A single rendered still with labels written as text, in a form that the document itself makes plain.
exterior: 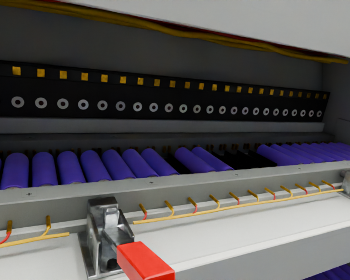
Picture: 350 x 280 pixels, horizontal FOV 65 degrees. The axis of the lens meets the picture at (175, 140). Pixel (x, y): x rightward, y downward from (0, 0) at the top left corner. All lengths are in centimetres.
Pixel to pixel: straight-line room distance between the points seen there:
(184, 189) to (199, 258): 6
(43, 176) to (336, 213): 25
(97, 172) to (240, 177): 12
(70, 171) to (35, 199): 5
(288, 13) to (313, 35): 3
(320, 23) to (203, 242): 19
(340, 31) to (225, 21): 12
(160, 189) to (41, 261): 9
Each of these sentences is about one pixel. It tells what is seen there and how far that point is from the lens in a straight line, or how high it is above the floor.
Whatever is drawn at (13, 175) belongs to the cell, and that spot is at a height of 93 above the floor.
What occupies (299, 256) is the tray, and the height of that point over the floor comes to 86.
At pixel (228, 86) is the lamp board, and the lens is 38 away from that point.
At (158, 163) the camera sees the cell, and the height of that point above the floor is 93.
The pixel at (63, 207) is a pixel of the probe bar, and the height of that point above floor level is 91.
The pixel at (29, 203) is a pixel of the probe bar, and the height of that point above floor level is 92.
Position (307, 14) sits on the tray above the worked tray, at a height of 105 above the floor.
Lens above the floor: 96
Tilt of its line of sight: 2 degrees down
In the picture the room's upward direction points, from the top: straight up
